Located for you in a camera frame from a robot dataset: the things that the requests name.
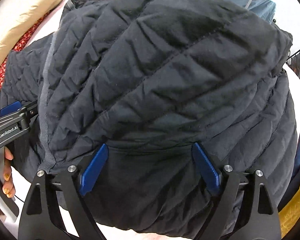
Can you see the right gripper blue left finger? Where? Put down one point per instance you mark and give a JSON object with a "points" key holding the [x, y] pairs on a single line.
{"points": [[91, 168]]}

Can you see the left hand yellow nails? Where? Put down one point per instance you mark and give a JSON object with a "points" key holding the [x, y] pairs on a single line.
{"points": [[7, 205]]}

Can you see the tan folded coat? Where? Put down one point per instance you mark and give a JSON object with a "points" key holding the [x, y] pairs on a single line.
{"points": [[16, 23]]}

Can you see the mustard yellow jacket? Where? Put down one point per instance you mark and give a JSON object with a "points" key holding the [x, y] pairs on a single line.
{"points": [[290, 214]]}

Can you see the black quilted puffer jacket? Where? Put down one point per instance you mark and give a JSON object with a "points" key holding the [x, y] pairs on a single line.
{"points": [[149, 78]]}

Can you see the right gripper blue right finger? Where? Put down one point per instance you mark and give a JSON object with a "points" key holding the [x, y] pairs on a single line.
{"points": [[210, 175]]}

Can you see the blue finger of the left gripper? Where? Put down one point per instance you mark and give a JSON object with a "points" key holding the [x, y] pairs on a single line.
{"points": [[10, 108]]}

